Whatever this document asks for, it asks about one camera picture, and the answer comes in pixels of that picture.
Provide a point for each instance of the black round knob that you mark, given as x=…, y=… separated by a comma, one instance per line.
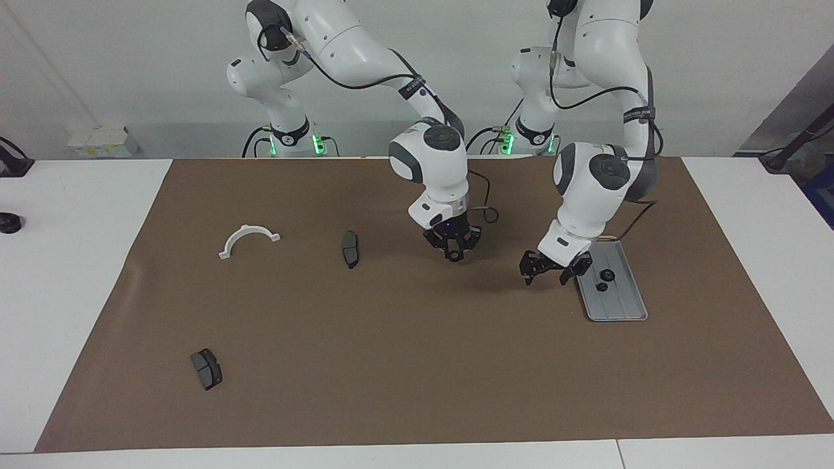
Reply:
x=9, y=225

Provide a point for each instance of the brown table mat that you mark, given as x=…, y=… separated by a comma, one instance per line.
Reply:
x=417, y=365

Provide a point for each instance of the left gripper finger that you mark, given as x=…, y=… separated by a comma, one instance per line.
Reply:
x=580, y=266
x=531, y=266

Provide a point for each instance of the white curved plastic bracket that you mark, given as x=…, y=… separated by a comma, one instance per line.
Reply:
x=232, y=242

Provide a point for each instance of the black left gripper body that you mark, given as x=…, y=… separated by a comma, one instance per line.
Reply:
x=554, y=266

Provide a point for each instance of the silver metal tray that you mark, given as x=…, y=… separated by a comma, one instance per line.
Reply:
x=619, y=303

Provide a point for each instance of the black stand foot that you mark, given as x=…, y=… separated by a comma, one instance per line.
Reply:
x=778, y=159

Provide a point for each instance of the wide grey brake pad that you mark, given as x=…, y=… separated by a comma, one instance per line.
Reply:
x=207, y=370

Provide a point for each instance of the slim curved grey brake pad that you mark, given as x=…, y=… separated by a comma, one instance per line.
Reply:
x=350, y=251

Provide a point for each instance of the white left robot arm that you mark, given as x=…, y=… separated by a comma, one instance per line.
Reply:
x=593, y=189

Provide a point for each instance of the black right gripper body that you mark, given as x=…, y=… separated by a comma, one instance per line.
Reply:
x=451, y=229

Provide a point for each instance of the blue crate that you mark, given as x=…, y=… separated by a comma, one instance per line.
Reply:
x=822, y=195

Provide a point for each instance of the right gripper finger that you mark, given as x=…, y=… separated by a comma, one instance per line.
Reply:
x=470, y=238
x=438, y=239

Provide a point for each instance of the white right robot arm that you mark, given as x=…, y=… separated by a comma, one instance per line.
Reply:
x=339, y=39

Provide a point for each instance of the black table clamp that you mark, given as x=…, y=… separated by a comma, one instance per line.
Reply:
x=13, y=166

